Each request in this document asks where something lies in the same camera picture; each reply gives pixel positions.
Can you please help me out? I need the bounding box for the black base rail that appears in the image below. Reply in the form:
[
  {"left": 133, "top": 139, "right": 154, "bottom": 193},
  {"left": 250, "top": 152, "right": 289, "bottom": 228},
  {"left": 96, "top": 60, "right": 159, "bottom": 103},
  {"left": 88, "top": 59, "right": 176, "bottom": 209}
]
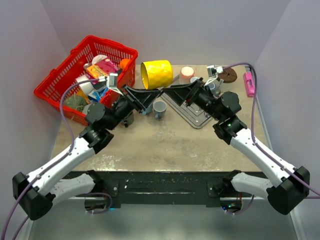
[{"left": 56, "top": 170, "right": 266, "bottom": 210}]

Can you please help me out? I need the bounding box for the white cup brown lid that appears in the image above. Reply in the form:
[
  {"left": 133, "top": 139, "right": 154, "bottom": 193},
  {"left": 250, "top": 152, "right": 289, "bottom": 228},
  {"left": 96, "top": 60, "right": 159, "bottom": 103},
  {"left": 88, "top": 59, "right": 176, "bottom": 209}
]
[{"left": 218, "top": 68, "right": 238, "bottom": 84}]

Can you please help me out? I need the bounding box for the light blue mug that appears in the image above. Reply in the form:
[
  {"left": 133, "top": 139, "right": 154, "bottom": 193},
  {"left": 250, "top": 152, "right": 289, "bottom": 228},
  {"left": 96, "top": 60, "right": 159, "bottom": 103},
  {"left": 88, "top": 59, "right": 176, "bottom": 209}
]
[{"left": 142, "top": 103, "right": 153, "bottom": 115}]

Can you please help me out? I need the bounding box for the orange snack packet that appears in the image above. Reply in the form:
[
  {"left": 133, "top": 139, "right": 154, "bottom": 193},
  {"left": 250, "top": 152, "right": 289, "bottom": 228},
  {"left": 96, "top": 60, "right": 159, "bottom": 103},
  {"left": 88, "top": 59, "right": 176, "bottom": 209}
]
[{"left": 86, "top": 64, "right": 109, "bottom": 79}]

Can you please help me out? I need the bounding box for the metal tray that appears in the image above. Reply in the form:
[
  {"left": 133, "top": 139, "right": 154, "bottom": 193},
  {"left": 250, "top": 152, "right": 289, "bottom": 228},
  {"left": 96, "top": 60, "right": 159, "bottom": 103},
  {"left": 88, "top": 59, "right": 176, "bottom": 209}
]
[{"left": 161, "top": 75, "right": 212, "bottom": 129}]

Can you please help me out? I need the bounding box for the pink snack packet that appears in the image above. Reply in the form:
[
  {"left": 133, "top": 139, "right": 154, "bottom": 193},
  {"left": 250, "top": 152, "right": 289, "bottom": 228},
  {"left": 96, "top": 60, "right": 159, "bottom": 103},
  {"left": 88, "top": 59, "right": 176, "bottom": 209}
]
[{"left": 91, "top": 55, "right": 119, "bottom": 74}]

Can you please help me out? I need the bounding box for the blue white carton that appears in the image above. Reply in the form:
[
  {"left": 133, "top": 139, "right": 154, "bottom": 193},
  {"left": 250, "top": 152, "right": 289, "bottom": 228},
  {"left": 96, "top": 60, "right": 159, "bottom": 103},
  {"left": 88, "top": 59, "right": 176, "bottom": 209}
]
[{"left": 87, "top": 86, "right": 109, "bottom": 103}]

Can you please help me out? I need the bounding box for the red plastic basket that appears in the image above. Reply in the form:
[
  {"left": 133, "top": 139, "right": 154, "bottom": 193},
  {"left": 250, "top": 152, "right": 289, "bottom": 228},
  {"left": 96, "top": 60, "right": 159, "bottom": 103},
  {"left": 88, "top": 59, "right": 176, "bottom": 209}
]
[{"left": 33, "top": 35, "right": 138, "bottom": 111}]

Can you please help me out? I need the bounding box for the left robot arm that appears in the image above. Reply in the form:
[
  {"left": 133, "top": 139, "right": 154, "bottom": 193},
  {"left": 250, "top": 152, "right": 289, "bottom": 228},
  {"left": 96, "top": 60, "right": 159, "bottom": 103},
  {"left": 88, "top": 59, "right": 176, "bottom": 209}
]
[{"left": 12, "top": 85, "right": 163, "bottom": 221}]

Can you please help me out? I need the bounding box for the pink box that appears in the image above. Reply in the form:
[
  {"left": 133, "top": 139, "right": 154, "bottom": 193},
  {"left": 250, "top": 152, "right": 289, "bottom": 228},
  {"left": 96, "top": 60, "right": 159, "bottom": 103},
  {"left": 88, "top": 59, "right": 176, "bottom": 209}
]
[{"left": 243, "top": 72, "right": 255, "bottom": 97}]

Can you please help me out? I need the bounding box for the dark blue-grey mug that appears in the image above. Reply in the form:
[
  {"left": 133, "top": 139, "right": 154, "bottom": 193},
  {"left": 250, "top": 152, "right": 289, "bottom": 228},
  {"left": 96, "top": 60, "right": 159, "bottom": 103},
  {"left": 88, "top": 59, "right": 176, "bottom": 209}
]
[{"left": 207, "top": 82, "right": 221, "bottom": 96}]

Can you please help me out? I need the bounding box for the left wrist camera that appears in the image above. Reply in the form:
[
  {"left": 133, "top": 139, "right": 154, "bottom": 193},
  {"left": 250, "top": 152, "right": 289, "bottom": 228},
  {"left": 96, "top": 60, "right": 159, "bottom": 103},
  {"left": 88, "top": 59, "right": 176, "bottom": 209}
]
[{"left": 106, "top": 73, "right": 122, "bottom": 95}]

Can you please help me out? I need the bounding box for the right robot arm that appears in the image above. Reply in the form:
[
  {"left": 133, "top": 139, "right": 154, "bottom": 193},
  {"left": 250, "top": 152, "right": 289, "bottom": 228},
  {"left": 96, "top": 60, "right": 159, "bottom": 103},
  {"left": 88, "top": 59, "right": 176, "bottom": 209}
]
[{"left": 163, "top": 80, "right": 310, "bottom": 215}]

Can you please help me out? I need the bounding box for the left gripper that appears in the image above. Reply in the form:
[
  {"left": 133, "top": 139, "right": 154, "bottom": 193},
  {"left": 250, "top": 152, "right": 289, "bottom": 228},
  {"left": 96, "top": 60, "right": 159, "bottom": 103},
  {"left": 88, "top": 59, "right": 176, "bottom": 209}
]
[{"left": 106, "top": 83, "right": 161, "bottom": 131}]

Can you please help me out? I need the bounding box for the grey mug white base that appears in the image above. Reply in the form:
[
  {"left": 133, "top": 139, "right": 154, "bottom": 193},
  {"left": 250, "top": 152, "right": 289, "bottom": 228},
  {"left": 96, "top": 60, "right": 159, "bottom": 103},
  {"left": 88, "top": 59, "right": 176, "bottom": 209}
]
[{"left": 190, "top": 76, "right": 200, "bottom": 84}]

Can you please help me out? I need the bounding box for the orange ball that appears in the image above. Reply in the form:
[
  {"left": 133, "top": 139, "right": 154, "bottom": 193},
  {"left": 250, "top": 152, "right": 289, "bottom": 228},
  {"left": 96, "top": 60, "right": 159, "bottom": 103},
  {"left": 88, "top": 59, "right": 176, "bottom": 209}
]
[{"left": 119, "top": 58, "right": 130, "bottom": 70}]

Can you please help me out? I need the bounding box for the blue speckled mug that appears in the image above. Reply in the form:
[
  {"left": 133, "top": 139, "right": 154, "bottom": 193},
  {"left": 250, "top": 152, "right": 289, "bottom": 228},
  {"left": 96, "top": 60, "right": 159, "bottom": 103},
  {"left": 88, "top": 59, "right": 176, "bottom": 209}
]
[{"left": 153, "top": 100, "right": 167, "bottom": 120}]

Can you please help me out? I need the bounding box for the pink white mug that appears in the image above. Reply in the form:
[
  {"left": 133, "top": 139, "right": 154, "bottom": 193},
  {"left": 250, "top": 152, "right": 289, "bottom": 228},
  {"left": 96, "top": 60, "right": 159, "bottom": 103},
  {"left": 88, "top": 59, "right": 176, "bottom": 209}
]
[{"left": 179, "top": 66, "right": 195, "bottom": 84}]

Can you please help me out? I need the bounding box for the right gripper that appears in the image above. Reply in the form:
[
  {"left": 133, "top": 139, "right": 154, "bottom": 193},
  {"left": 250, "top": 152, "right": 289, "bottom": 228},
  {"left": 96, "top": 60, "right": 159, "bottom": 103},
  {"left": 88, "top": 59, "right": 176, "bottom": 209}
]
[{"left": 163, "top": 77, "right": 223, "bottom": 121}]

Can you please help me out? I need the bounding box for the yellow mug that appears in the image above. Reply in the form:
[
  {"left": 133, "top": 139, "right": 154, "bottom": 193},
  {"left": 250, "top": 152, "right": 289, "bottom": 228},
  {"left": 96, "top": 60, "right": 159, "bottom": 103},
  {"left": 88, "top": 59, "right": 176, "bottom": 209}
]
[{"left": 140, "top": 60, "right": 173, "bottom": 90}]

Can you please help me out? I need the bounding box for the white tape roll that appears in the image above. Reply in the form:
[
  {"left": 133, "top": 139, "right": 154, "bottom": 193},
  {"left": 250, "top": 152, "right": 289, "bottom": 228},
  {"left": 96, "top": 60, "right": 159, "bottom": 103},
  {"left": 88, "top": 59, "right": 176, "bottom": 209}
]
[{"left": 75, "top": 74, "right": 94, "bottom": 96}]

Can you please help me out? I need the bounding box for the green melon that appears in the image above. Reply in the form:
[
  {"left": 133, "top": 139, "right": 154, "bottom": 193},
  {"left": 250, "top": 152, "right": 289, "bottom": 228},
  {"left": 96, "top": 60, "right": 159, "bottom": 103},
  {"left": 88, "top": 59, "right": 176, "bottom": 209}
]
[{"left": 63, "top": 95, "right": 87, "bottom": 112}]

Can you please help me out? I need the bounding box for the dark grey mug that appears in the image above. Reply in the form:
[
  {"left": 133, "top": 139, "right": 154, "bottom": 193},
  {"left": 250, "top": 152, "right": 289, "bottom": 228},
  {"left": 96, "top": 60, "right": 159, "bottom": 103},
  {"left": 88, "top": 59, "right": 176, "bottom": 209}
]
[{"left": 121, "top": 112, "right": 135, "bottom": 128}]

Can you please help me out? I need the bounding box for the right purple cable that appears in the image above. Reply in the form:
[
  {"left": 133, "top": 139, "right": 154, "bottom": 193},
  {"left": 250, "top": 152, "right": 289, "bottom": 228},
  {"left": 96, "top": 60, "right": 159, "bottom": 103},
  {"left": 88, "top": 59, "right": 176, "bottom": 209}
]
[{"left": 222, "top": 62, "right": 320, "bottom": 201}]

